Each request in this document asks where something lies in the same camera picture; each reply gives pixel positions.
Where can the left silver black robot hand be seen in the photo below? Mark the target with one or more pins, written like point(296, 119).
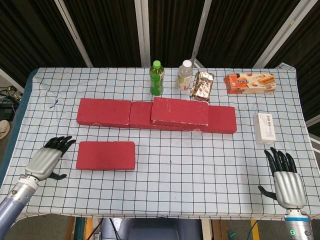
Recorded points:
point(43, 162)

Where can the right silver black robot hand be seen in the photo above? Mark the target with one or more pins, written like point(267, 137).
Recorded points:
point(290, 187)

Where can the red brick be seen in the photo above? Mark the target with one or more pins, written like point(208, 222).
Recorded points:
point(223, 120)
point(140, 113)
point(103, 112)
point(180, 111)
point(105, 156)

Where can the beige shoe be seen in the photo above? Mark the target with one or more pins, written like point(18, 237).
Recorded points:
point(3, 130)

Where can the black box on floor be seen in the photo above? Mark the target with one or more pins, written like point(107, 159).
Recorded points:
point(6, 111)

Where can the small white carton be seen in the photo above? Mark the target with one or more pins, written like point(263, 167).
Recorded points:
point(265, 127)

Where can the wooden table leg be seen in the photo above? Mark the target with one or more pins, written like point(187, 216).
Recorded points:
point(70, 228)

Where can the brown cardboard box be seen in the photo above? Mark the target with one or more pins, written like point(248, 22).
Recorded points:
point(219, 230)

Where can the orange biscuit box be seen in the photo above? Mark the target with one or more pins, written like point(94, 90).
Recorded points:
point(250, 83)

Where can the white black checked tablecloth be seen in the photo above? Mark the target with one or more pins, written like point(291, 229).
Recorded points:
point(175, 190)

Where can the blue-grey robot torso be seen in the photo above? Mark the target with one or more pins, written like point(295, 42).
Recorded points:
point(150, 230)

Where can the gold foil snack pack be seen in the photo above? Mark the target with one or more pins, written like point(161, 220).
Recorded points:
point(202, 86)

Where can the green drink bottle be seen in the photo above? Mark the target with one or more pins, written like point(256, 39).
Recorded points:
point(156, 80)

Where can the dark pleated curtain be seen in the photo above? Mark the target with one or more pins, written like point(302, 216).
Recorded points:
point(112, 30)

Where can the clear bottle with white cap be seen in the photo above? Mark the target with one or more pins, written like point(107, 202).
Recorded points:
point(184, 77)

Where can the white metal frame bar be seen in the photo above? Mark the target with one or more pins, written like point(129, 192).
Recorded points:
point(11, 80)
point(313, 122)

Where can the white metal frame post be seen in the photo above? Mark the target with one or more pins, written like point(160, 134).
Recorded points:
point(280, 35)
point(75, 35)
point(200, 32)
point(142, 32)

